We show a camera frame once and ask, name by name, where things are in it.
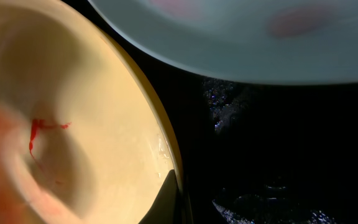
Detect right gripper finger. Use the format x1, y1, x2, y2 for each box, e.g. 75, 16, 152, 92
139, 169, 182, 224

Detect yellow plate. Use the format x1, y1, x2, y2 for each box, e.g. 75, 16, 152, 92
0, 1, 186, 223

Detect round black serving tray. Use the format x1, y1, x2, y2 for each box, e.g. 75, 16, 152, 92
70, 1, 358, 223

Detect light blue plate upper left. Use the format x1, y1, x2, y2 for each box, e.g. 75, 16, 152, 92
91, 0, 358, 85

